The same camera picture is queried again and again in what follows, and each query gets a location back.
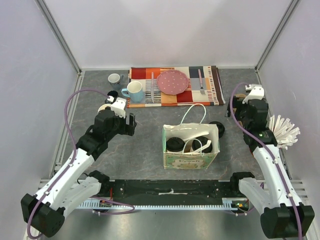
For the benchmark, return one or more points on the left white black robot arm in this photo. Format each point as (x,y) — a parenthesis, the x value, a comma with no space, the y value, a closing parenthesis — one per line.
(47,209)

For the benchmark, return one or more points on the white wrapped straws bundle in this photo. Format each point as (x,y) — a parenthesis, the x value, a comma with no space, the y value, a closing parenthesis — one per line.
(284,131)

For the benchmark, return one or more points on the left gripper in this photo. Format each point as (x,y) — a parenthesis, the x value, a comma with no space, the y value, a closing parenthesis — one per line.
(128,129)

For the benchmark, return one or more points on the dark blue mug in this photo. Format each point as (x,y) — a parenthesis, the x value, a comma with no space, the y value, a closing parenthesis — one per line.
(113,93)

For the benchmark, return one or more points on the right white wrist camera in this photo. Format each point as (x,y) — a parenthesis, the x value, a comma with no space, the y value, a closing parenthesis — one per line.
(255,91)

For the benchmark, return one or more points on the green paper gift bag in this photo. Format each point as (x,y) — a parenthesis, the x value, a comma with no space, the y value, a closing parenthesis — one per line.
(178,154)

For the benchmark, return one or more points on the light blue mug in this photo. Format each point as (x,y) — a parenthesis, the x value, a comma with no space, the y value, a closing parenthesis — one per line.
(134,91)

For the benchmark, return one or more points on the small grey cup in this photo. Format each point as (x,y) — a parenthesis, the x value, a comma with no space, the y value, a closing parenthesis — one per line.
(115,80)

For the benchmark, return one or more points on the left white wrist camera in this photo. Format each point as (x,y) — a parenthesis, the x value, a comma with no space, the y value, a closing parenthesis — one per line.
(118,106)

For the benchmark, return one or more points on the pink dotted plate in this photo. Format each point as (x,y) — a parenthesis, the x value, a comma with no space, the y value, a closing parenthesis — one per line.
(172,82)

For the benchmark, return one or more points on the cardboard cup carrier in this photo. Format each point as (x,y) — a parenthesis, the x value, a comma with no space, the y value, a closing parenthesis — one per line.
(241,96)

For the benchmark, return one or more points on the colourful patchwork placemat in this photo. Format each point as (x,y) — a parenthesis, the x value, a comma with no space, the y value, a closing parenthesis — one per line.
(211,82)

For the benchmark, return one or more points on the black coffee cup lid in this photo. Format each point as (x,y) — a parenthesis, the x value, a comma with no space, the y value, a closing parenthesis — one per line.
(205,145)

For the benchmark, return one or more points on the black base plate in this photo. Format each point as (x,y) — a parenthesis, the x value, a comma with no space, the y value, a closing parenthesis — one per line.
(121,188)

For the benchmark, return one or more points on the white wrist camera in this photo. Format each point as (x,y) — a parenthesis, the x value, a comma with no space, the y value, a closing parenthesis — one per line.
(118,106)
(255,91)

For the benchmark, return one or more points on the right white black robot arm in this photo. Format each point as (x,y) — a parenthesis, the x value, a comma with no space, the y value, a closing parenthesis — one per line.
(282,211)

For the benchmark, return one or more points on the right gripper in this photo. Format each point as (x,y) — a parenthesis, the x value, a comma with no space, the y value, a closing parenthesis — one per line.
(240,106)

